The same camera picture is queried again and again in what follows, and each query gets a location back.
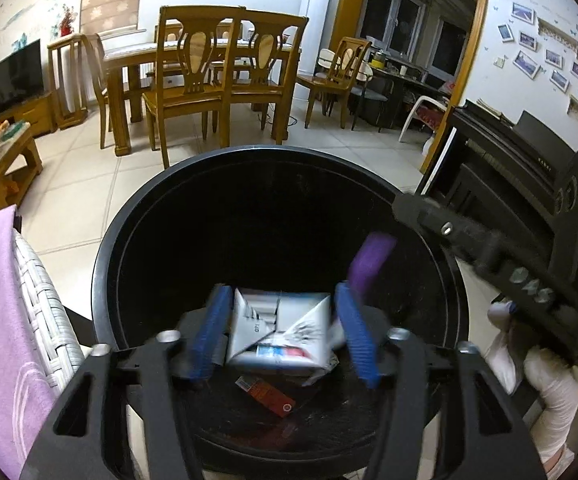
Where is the white cardboard box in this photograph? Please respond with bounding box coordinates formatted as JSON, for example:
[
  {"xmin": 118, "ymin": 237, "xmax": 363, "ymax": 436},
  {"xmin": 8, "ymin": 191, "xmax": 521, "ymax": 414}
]
[{"xmin": 224, "ymin": 287, "xmax": 340, "ymax": 376}]

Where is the white standing air conditioner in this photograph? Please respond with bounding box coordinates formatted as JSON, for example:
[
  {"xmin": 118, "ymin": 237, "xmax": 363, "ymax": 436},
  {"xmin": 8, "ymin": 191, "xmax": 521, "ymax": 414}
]
[{"xmin": 296, "ymin": 0, "xmax": 334, "ymax": 78}]

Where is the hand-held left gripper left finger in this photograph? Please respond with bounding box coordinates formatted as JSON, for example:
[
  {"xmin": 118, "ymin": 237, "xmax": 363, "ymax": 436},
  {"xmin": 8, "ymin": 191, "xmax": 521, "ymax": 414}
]
[{"xmin": 19, "ymin": 284, "xmax": 235, "ymax": 480}]

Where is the red flower vase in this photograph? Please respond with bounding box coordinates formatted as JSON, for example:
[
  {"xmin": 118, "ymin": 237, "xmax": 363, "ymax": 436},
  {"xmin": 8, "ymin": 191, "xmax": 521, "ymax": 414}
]
[{"xmin": 59, "ymin": 4, "xmax": 77, "ymax": 37}]

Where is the black upright piano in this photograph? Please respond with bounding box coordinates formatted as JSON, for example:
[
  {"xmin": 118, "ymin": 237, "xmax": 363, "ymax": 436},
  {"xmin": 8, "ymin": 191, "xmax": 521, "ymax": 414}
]
[{"xmin": 451, "ymin": 107, "xmax": 578, "ymax": 281}]

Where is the tall wooden stand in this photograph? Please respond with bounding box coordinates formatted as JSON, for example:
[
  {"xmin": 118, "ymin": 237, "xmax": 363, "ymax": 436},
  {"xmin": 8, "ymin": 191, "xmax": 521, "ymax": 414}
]
[{"xmin": 48, "ymin": 32, "xmax": 92, "ymax": 131}]

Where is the white plastic chair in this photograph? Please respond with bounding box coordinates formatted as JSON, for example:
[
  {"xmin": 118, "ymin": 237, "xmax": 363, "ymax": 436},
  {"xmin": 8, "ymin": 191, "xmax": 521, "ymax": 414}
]
[{"xmin": 400, "ymin": 94, "xmax": 453, "ymax": 143}]

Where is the black seat chair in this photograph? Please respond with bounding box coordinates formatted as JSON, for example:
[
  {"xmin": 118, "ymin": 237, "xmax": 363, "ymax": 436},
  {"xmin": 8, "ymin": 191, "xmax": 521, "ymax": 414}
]
[{"xmin": 349, "ymin": 60, "xmax": 396, "ymax": 133}]

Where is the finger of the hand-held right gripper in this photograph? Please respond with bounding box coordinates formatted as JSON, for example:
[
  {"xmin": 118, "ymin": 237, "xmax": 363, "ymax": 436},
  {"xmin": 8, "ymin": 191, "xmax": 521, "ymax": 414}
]
[{"xmin": 390, "ymin": 192, "xmax": 570, "ymax": 357}]

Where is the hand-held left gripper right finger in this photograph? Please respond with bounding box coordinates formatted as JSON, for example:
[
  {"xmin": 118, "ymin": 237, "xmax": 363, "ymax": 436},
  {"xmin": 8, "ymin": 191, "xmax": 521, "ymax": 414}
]
[{"xmin": 334, "ymin": 281, "xmax": 542, "ymax": 480}]

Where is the wooden dining table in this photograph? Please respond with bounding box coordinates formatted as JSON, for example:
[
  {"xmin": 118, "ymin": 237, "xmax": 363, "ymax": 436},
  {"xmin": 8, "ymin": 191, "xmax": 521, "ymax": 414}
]
[{"xmin": 103, "ymin": 37, "xmax": 302, "ymax": 157}]

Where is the wooden door frame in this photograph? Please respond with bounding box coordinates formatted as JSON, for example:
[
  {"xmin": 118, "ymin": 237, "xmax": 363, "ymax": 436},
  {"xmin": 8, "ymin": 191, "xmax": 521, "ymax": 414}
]
[{"xmin": 329, "ymin": 0, "xmax": 493, "ymax": 176}]

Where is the black television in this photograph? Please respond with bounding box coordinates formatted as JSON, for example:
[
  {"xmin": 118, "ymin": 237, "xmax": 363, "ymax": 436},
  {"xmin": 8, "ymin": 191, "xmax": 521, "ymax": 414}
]
[{"xmin": 0, "ymin": 38, "xmax": 45, "ymax": 122}]

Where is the group of wall photo frames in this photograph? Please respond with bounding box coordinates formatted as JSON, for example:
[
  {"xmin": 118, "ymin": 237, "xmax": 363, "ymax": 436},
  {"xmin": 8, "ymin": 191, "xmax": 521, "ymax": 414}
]
[{"xmin": 496, "ymin": 1, "xmax": 578, "ymax": 93}]

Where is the white wicker table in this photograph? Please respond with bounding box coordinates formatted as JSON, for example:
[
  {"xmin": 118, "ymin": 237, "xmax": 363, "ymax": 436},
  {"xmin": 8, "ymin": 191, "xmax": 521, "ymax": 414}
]
[{"xmin": 12, "ymin": 230, "xmax": 87, "ymax": 396}]

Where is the wooden coffee table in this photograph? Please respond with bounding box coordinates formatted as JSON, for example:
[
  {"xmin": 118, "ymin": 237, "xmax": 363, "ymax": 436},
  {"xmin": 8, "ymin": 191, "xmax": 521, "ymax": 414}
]
[{"xmin": 0, "ymin": 120, "xmax": 44, "ymax": 213}]

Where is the person's right hand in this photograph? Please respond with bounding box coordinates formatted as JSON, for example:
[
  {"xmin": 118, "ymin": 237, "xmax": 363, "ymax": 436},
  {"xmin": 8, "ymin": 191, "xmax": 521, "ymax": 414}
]
[{"xmin": 484, "ymin": 299, "xmax": 578, "ymax": 463}]

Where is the wooden television stand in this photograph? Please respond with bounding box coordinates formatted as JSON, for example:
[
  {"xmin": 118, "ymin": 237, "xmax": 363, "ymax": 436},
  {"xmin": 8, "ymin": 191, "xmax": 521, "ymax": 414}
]
[{"xmin": 0, "ymin": 92, "xmax": 55, "ymax": 136}]

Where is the wooden chair with cushion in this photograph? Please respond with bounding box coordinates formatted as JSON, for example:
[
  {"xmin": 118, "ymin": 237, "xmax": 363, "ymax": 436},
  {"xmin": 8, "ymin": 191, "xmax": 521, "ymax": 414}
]
[{"xmin": 296, "ymin": 36, "xmax": 372, "ymax": 131}]

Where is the black trash bin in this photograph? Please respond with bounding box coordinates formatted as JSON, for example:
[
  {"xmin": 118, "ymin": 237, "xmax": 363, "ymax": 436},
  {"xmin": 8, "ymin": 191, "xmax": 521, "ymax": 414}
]
[{"xmin": 90, "ymin": 144, "xmax": 470, "ymax": 478}]

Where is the wooden dining chair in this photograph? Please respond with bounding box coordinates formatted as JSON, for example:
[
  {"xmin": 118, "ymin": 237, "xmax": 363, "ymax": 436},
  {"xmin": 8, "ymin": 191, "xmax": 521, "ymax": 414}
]
[
  {"xmin": 80, "ymin": 33, "xmax": 117, "ymax": 150},
  {"xmin": 142, "ymin": 5, "xmax": 244, "ymax": 168},
  {"xmin": 214, "ymin": 7, "xmax": 310, "ymax": 146},
  {"xmin": 155, "ymin": 19, "xmax": 235, "ymax": 68}
]

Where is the orange red carton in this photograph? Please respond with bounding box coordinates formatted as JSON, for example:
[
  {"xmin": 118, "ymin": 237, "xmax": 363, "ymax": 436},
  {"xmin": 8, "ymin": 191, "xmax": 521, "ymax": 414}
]
[{"xmin": 234, "ymin": 374, "xmax": 297, "ymax": 420}]

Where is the purple tube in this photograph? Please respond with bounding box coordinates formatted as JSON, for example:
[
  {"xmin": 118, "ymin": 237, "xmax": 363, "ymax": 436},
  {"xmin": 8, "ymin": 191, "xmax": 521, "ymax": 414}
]
[{"xmin": 347, "ymin": 231, "xmax": 399, "ymax": 303}]

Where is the person's right forearm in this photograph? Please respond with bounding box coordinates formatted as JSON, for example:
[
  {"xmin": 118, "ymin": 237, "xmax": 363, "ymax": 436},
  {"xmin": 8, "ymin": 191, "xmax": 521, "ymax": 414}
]
[{"xmin": 541, "ymin": 447, "xmax": 577, "ymax": 480}]

